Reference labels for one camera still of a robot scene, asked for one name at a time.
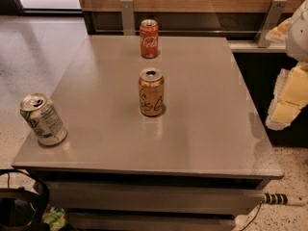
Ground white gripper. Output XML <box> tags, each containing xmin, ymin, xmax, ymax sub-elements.
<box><xmin>266</xmin><ymin>0</ymin><xmax>308</xmax><ymax>131</ymax></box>

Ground red Coca-Cola can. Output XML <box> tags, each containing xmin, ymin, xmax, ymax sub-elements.
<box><xmin>140</xmin><ymin>19</ymin><xmax>159</xmax><ymax>59</ymax></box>

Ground orange LaCroix can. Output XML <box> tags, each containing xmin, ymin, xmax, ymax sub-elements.
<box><xmin>139</xmin><ymin>68</ymin><xmax>165</xmax><ymax>116</ymax></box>

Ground green white 7up can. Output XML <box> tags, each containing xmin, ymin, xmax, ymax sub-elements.
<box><xmin>20</xmin><ymin>93</ymin><xmax>67</xmax><ymax>146</ymax></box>

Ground upper grey drawer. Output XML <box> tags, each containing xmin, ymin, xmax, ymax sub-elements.
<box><xmin>47</xmin><ymin>182</ymin><xmax>263</xmax><ymax>216</ymax></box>

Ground grey drawer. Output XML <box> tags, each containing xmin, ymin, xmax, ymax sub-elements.
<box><xmin>47</xmin><ymin>182</ymin><xmax>263</xmax><ymax>216</ymax></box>
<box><xmin>69</xmin><ymin>212</ymin><xmax>235</xmax><ymax>231</ymax></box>

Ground lower grey drawer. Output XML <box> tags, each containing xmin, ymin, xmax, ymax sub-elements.
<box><xmin>69</xmin><ymin>212</ymin><xmax>235</xmax><ymax>231</ymax></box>

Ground green patterned bag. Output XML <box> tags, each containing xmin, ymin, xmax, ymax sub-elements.
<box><xmin>42</xmin><ymin>207</ymin><xmax>67</xmax><ymax>231</ymax></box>

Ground black headphones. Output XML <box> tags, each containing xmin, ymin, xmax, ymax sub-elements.
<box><xmin>0</xmin><ymin>169</ymin><xmax>50</xmax><ymax>231</ymax></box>

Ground right grey metal bracket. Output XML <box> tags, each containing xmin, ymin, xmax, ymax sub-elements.
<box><xmin>254</xmin><ymin>0</ymin><xmax>287</xmax><ymax>48</ymax></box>

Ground grey metal bracket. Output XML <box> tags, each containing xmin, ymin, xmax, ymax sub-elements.
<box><xmin>254</xmin><ymin>0</ymin><xmax>287</xmax><ymax>48</ymax></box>
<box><xmin>120</xmin><ymin>0</ymin><xmax>136</xmax><ymax>36</ymax></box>

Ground thin black cable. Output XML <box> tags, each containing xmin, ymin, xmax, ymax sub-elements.
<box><xmin>238</xmin><ymin>202</ymin><xmax>264</xmax><ymax>231</ymax></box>

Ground left grey metal bracket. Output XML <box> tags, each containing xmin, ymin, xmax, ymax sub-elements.
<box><xmin>120</xmin><ymin>0</ymin><xmax>136</xmax><ymax>36</ymax></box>

